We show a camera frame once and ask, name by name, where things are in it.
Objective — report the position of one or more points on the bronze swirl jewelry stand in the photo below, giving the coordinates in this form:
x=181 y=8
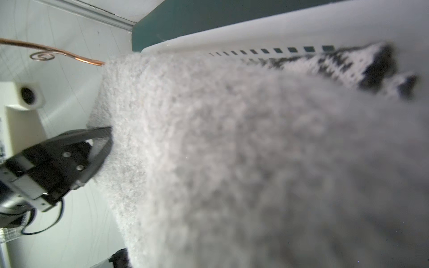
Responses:
x=46 y=53

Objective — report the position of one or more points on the grey scarf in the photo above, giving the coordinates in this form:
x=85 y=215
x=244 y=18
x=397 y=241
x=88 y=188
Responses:
x=221 y=164

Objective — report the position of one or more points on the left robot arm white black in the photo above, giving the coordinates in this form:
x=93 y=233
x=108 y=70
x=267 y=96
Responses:
x=13 y=211

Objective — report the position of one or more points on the white black smiley scarf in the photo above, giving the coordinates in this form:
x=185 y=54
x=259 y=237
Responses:
x=372 y=69

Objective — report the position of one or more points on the white wire wall basket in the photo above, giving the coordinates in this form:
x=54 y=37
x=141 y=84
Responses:
x=10 y=234

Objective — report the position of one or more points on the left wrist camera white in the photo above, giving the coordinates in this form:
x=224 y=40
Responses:
x=21 y=125

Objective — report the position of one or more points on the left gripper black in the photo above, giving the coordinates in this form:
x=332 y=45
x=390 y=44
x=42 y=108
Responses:
x=41 y=176

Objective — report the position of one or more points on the white plastic perforated basket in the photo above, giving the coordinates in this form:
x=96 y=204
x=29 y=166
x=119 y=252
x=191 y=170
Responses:
x=348 y=24

